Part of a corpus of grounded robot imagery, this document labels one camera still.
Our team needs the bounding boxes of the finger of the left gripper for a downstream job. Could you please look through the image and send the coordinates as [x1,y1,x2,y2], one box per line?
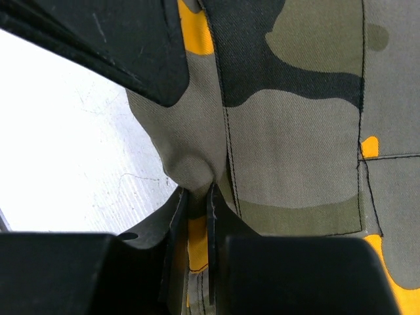
[1,0,189,108]

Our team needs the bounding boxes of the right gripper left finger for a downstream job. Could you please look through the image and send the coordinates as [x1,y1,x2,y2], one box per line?
[1,188,188,314]

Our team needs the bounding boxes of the camouflage cargo trousers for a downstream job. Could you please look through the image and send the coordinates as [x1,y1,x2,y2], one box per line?
[127,1,419,314]

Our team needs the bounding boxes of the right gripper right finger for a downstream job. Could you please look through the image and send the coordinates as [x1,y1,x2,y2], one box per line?
[207,185,400,314]

